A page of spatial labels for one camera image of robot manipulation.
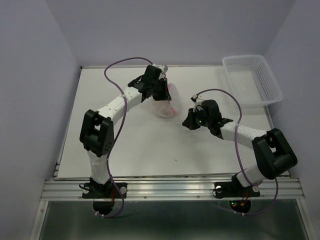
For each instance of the white plastic basket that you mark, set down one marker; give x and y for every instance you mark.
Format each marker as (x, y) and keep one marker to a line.
(252, 81)

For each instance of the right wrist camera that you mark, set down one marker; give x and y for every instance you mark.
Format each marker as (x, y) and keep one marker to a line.
(196, 98)

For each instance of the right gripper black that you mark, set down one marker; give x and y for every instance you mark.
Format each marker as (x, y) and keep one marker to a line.
(188, 121)

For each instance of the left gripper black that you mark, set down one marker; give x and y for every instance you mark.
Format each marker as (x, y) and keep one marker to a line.
(165, 95)

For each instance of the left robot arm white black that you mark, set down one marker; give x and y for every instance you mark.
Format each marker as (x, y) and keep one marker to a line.
(97, 131)

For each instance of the aluminium rail frame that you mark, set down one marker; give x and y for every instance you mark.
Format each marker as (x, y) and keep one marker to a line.
(170, 173)

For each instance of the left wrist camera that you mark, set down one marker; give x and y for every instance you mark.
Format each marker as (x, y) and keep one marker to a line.
(163, 67)

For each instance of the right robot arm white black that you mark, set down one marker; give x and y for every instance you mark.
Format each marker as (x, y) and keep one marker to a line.
(273, 154)

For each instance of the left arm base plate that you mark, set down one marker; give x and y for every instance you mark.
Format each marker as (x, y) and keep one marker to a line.
(93, 190)

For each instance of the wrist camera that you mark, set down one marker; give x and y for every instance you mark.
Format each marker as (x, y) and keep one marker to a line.
(196, 98)
(163, 67)

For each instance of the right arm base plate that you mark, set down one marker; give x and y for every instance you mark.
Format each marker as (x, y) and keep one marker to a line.
(233, 189)

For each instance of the white mesh laundry bag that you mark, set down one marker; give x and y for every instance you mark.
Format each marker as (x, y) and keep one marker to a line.
(162, 108)

